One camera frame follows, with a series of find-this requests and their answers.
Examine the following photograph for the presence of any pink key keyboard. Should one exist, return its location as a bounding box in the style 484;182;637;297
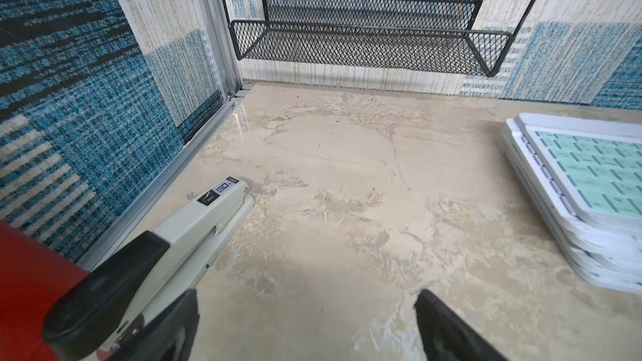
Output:
503;124;641;292
501;124;642;269

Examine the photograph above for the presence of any green key keyboard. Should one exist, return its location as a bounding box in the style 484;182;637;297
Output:
515;113;641;237

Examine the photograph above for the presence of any red pen holder cup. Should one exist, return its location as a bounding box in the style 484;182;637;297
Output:
1;222;88;360

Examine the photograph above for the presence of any yellow key keyboard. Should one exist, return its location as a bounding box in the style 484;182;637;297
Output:
515;169;641;295

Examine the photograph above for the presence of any black white stapler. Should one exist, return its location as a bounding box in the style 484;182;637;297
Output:
42;176;254;360

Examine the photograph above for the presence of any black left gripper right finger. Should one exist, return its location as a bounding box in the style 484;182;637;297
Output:
414;288;508;361

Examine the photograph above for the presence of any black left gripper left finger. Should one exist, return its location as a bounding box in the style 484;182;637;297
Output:
110;289;200;361

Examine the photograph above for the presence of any black wire shelf rack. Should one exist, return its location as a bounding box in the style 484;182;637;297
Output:
227;0;516;77

